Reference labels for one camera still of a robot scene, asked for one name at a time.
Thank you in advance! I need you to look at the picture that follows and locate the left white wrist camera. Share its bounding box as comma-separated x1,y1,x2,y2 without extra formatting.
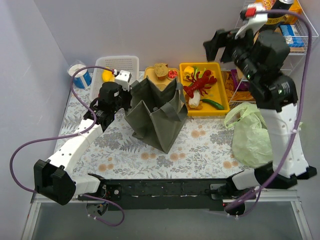
114,70,132,92

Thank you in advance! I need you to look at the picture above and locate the white wire shelf rack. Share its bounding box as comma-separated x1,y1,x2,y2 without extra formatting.
226,15,308,108

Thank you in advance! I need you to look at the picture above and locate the white toy radish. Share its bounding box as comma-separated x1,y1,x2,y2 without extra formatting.
188,90,201,109

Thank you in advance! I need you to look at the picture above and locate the olive green canvas bag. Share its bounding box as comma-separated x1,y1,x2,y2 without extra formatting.
125,78,188,154

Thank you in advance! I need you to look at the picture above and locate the purple candy bag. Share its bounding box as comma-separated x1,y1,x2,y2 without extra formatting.
230,69,250,92

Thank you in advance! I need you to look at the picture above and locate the bread slice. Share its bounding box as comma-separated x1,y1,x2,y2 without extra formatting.
156,83,167,91
153,63,169,81

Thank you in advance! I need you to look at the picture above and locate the tissue roll in blue wrap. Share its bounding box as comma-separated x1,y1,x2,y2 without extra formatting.
67,63,92,89

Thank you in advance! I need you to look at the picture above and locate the light green plastic bag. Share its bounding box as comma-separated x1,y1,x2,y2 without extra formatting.
223,101,303,169

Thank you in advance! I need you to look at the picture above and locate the blue snack box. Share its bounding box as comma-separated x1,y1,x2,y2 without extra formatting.
279,24,305,48

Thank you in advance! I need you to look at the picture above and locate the pale yellow flat tray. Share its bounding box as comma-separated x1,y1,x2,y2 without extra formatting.
144,66,180,87

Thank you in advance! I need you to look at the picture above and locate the white perforated plastic basket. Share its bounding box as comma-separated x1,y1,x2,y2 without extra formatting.
89,55,140,101

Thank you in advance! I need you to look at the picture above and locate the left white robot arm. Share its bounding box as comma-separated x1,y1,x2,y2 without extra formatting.
33,80,132,206

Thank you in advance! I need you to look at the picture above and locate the yellow toy pepper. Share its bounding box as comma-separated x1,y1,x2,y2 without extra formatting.
182,66,195,81

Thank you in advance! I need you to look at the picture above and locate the orange snack bag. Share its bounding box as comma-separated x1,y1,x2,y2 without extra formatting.
255,0,303,25

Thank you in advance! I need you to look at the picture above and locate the bread slice rear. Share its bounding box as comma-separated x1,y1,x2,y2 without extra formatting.
153,63,169,81

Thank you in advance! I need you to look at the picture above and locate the deep yellow plastic bin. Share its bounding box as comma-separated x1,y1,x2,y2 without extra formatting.
179,62,230,117

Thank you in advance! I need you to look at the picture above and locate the purple cable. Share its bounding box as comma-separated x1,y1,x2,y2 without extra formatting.
9,65,125,227
224,9,313,218

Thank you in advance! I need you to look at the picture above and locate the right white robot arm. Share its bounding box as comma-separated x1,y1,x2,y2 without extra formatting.
203,29,317,190

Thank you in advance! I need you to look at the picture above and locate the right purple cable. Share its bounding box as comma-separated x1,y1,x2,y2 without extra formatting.
224,9,313,218

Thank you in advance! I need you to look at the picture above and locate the red toy lobster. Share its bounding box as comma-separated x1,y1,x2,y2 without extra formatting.
183,69,218,98

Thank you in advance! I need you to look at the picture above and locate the orange chips bag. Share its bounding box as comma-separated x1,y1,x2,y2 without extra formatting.
221,70,256,109

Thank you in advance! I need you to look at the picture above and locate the bread slice front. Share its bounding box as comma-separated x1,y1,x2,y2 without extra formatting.
156,83,167,91

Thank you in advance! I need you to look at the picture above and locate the yellow toy fruit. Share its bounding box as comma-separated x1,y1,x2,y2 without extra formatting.
101,69,115,83

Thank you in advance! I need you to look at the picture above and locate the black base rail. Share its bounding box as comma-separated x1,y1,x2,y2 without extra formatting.
79,178,249,211

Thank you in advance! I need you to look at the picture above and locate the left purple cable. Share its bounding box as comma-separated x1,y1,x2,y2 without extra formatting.
9,65,125,227

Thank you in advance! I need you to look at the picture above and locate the green toy cucumber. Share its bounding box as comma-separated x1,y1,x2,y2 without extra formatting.
201,98,225,110

